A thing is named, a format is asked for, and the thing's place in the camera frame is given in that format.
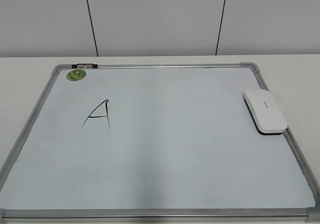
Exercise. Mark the white board eraser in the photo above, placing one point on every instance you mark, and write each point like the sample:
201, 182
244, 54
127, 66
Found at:
265, 111

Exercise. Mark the white board with aluminium frame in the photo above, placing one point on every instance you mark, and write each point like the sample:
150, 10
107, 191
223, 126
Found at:
154, 142

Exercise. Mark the black grey hanging clip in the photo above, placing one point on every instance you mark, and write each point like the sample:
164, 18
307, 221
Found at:
84, 66

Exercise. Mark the round green sticker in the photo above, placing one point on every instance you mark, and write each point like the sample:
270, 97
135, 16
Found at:
76, 75

